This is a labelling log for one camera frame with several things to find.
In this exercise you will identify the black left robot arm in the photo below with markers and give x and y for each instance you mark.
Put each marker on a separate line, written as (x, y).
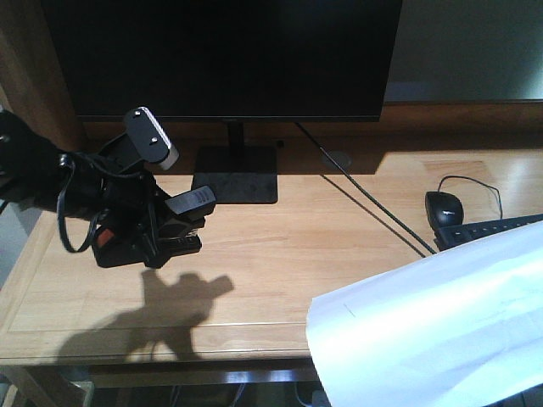
(30, 175)

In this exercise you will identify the black computer monitor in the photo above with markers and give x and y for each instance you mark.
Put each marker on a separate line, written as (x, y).
(228, 61)

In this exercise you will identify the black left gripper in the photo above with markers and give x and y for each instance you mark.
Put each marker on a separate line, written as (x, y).
(112, 188)

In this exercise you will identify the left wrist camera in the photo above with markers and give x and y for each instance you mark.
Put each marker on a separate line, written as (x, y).
(149, 138)

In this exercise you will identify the white paper sheet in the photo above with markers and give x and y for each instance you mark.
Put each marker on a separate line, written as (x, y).
(459, 328)

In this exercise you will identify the black keyboard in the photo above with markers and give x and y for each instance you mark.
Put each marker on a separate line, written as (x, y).
(453, 236)

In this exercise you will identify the black orange stapler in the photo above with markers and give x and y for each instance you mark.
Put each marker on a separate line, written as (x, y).
(179, 218)

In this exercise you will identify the wooden desk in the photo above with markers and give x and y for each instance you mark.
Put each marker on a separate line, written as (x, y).
(242, 299)

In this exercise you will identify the black computer mouse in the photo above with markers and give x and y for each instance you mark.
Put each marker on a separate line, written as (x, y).
(443, 209)

